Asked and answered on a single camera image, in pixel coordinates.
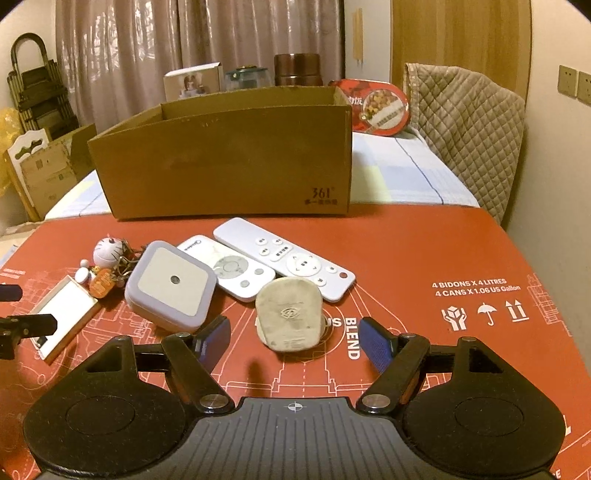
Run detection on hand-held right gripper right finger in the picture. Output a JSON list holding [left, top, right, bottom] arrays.
[[355, 316, 509, 414]]

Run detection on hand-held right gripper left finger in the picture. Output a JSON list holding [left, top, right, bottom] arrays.
[[81, 316, 236, 414]]

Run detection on small white framed mirror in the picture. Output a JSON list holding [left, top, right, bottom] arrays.
[[28, 275, 100, 365]]

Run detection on beige power plug adapter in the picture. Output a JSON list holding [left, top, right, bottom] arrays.
[[255, 277, 322, 354]]

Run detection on brown cardboard box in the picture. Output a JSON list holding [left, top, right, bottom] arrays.
[[87, 85, 354, 220]]

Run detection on short white remote control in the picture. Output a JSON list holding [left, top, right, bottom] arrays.
[[177, 234, 277, 304]]

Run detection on square white night light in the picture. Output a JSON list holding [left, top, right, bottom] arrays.
[[124, 240, 218, 333]]

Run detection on long white remote control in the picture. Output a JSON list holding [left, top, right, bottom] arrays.
[[212, 217, 356, 304]]

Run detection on folded cardboard carton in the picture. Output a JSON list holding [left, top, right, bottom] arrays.
[[18, 124, 98, 217]]

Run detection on white carved board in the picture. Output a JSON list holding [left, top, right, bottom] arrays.
[[2, 129, 54, 223]]

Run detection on yellow plastic bag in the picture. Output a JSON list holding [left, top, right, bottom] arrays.
[[0, 107, 22, 195]]

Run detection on folded dark ladder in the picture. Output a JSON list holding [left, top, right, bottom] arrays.
[[7, 32, 79, 139]]

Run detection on quilted beige chair cover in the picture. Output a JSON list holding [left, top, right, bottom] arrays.
[[403, 62, 527, 227]]

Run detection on red round tin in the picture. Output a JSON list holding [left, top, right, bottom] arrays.
[[329, 78, 411, 137]]

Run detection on small white printed box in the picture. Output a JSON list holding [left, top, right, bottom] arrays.
[[163, 62, 225, 103]]

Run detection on glass jar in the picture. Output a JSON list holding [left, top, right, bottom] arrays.
[[225, 66, 273, 91]]

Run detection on beige curtain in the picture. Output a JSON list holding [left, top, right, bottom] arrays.
[[55, 0, 345, 126]]

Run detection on brown metal canister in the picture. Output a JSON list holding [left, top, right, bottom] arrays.
[[273, 53, 323, 88]]

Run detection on wooden door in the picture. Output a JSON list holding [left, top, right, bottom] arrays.
[[390, 0, 533, 100]]

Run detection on white cat keychain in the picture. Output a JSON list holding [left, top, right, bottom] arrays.
[[74, 234, 146, 301]]

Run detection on wooden wall hanging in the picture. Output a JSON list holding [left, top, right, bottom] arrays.
[[352, 8, 366, 64]]

